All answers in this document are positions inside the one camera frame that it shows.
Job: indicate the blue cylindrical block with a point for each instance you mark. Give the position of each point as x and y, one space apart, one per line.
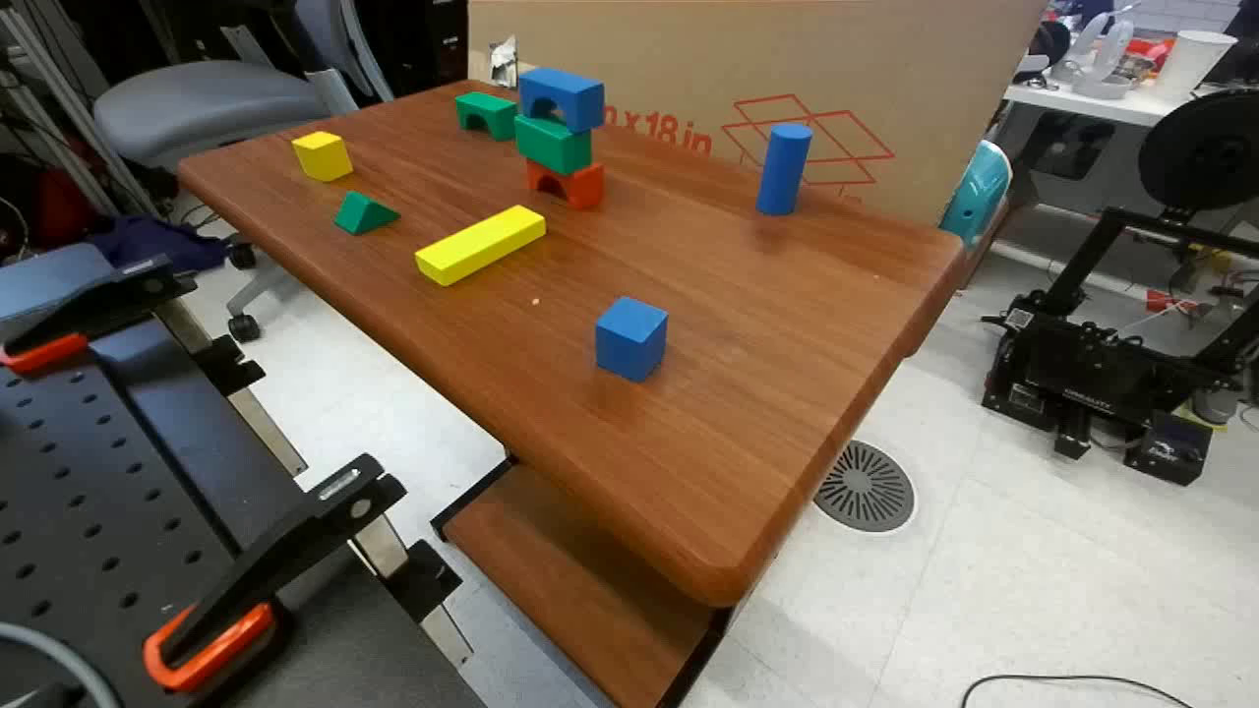
785 161

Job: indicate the blue cube block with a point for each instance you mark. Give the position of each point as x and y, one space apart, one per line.
631 338

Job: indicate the orange arch block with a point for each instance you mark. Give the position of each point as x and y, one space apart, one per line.
580 190

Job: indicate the long yellow rectangular block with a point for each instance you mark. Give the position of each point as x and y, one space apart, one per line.
481 245

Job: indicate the green stacked block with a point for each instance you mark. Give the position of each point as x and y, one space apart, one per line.
551 144

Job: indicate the blue arch block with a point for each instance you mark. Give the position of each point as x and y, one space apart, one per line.
574 99

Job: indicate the green arch block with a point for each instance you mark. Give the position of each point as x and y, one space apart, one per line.
488 114

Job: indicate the green triangular wedge block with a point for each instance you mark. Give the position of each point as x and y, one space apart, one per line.
362 215

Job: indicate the yellow cube block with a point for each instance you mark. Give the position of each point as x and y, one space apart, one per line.
323 153

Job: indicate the round floor drain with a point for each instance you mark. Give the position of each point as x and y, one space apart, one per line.
867 489

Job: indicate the lower wooden shelf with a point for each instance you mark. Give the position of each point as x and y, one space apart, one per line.
602 607

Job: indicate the large cardboard box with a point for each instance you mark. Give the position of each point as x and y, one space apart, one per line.
896 92

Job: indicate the teal chair back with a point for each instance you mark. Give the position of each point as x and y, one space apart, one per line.
978 193

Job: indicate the grey office chair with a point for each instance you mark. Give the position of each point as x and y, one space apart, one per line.
164 114

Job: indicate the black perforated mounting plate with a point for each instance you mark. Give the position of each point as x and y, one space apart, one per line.
128 489

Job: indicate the black orange clamp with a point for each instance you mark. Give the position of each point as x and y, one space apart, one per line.
225 623
89 317

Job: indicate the white side table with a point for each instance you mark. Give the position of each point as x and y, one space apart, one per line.
1092 78

